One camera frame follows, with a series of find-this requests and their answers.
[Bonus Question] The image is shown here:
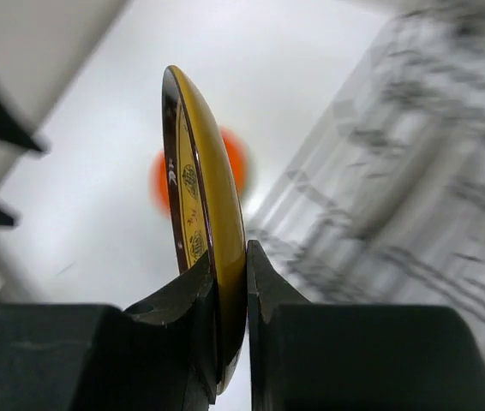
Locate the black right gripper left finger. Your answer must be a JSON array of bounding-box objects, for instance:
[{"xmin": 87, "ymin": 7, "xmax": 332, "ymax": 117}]
[{"xmin": 0, "ymin": 256, "xmax": 216, "ymax": 410}]

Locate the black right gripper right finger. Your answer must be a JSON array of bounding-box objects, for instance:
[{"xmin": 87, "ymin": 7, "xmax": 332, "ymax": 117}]
[{"xmin": 247, "ymin": 240, "xmax": 485, "ymax": 410}]

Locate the brown patterned plate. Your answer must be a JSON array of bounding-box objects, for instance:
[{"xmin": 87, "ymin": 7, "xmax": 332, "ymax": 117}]
[{"xmin": 161, "ymin": 65, "xmax": 247, "ymax": 393}]

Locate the orange plate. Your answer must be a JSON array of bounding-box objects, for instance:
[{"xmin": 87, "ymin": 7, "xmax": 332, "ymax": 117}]
[{"xmin": 148, "ymin": 126, "xmax": 250, "ymax": 216}]

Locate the grey wire dish rack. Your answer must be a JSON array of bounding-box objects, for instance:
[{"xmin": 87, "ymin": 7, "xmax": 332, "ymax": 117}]
[{"xmin": 248, "ymin": 1, "xmax": 485, "ymax": 346}]

